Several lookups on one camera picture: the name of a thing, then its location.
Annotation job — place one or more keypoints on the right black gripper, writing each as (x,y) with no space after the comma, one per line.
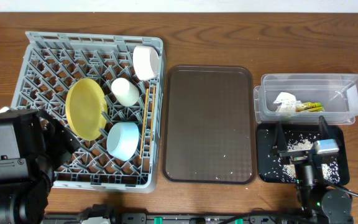
(299,154)

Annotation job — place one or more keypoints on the green orange snack wrapper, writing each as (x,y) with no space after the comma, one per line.
(309,107)

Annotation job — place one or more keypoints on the white paper napkin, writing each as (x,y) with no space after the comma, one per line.
(286,102)

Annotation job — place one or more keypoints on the leftover rice food scraps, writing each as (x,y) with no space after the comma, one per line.
(272,170)

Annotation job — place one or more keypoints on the pink plastic bowl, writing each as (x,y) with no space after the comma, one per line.
(145,62)

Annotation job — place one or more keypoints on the light blue small bowl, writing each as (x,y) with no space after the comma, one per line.
(122,141)

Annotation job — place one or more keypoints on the white plastic cup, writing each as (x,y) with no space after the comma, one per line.
(125,92)

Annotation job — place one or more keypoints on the yellow plastic plate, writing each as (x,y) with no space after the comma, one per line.
(84,109)

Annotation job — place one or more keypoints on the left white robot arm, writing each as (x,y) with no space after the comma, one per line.
(33,145)

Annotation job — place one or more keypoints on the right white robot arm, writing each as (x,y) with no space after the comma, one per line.
(321,201)

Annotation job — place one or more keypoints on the clear plastic waste bin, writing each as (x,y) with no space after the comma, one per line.
(337,92)

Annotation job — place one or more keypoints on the black plastic tray bin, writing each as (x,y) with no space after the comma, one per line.
(306,128)

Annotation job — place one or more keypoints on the dark brown serving tray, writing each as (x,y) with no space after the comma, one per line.
(210,125)

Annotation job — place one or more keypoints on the right wooden chopstick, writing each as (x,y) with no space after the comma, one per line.
(152,117)

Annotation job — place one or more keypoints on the wooden chopstick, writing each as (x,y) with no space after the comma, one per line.
(144,121)
(152,117)

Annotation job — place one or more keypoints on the left wooden chopstick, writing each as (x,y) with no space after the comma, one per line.
(144,121)

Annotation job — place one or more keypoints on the grey plastic dish rack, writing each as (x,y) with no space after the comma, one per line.
(53,62)

